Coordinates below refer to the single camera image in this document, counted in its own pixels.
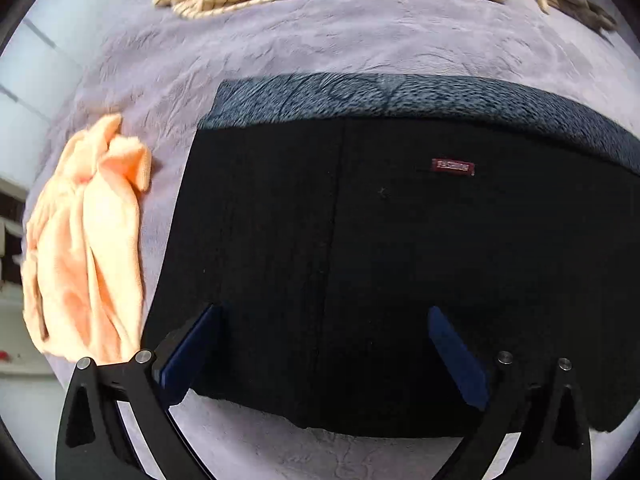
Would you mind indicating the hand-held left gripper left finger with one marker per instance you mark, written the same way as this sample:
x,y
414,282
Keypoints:
x,y
190,355

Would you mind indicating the grey-brown garment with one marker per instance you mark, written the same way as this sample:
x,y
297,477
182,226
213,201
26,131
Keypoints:
x,y
585,10

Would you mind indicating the white shelf unit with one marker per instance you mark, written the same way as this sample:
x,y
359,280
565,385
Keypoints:
x,y
12,310

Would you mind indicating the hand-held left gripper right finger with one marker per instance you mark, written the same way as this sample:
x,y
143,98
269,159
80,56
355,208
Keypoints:
x,y
460,360

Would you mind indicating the lilac embossed blanket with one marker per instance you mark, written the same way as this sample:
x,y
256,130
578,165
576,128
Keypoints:
x,y
200,60

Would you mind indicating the black pants with blue-grey lining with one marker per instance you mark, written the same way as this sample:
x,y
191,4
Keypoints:
x,y
350,240

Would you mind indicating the orange cloth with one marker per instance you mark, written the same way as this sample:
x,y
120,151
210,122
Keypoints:
x,y
85,260

